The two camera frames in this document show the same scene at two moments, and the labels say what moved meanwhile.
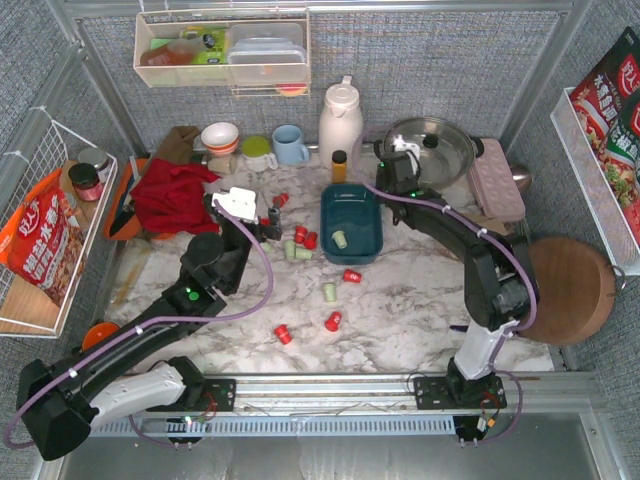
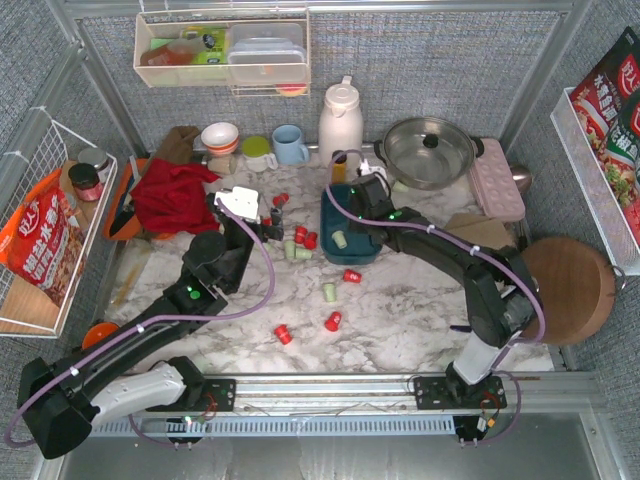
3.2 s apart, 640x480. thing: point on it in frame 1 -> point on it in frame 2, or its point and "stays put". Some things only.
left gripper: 270,230 stays put
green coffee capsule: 330,292 stays put
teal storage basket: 351,224 stays put
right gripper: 392,167 -> 370,187
